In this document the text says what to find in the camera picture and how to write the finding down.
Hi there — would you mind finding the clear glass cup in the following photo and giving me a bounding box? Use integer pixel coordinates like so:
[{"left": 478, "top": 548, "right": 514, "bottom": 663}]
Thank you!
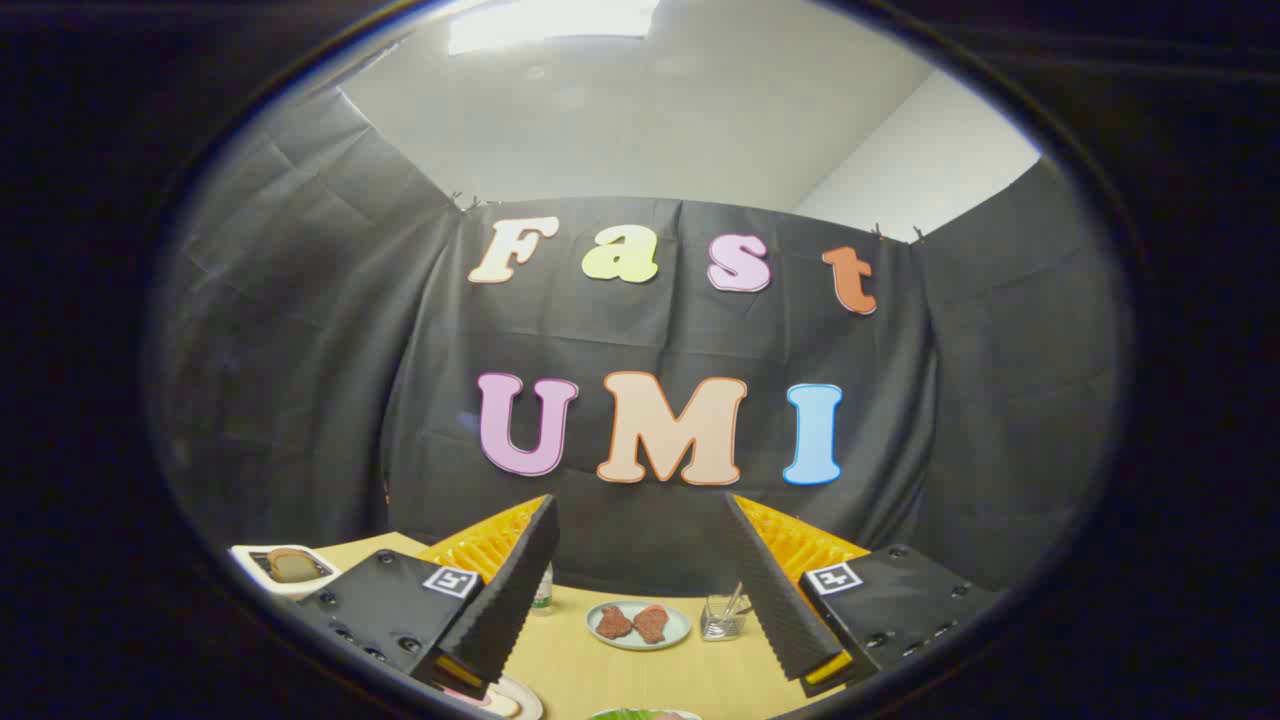
[{"left": 700, "top": 594, "right": 748, "bottom": 641}]

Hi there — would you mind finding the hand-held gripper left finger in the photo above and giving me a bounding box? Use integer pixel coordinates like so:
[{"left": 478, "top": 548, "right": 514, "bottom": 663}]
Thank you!
[{"left": 298, "top": 494, "right": 561, "bottom": 701}]

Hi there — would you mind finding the light green round plate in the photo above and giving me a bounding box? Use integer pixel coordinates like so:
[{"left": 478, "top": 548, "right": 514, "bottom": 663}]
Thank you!
[{"left": 586, "top": 600, "right": 692, "bottom": 651}]

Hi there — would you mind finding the beige round plate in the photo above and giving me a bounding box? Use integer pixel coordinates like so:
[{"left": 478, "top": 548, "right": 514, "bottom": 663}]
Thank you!
[{"left": 440, "top": 675, "right": 544, "bottom": 720}]

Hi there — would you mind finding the black backdrop cloth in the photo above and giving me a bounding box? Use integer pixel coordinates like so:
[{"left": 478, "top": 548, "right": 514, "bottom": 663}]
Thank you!
[{"left": 150, "top": 85, "right": 1131, "bottom": 601}]

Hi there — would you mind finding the white toaster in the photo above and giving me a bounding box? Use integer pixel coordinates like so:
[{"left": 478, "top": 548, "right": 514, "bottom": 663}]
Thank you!
[{"left": 228, "top": 543, "right": 343, "bottom": 601}]

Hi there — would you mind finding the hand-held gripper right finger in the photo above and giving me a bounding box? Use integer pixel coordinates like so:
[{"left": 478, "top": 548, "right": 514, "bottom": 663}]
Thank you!
[{"left": 724, "top": 492, "right": 1004, "bottom": 699}]

